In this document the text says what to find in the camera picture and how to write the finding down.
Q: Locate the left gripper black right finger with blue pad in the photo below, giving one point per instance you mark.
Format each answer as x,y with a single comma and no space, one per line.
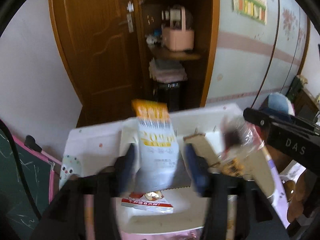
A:
255,215

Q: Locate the pink cartoon tablecloth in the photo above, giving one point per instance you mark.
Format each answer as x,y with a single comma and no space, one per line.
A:
90,149

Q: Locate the folded cloth stack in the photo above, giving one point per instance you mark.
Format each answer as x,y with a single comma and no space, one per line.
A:
166,71

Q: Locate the sliding wardrobe floral doors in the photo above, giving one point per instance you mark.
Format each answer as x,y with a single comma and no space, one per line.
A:
253,60

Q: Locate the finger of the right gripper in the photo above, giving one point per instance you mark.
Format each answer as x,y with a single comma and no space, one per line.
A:
268,116

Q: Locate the orange white oat bar packet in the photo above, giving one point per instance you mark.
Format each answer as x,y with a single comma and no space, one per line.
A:
160,162

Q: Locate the red white snack packet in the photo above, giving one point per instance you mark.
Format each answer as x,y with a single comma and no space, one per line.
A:
150,201

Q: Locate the brown wooden door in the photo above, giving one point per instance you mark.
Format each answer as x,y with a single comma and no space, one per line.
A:
98,45

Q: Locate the wooden corner shelf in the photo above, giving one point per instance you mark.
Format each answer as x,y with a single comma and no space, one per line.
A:
203,18

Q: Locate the blue white plush toy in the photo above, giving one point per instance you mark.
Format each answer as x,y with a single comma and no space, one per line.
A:
279,103

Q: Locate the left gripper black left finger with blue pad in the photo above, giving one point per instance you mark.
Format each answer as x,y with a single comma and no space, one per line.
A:
64,218

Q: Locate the white plastic storage bin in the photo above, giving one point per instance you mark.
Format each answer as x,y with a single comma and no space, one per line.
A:
188,209

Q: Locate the pink storage caddy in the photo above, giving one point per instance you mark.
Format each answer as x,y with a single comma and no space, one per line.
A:
177,37

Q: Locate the clear red snack wrapper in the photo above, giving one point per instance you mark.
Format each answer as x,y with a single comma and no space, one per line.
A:
241,141

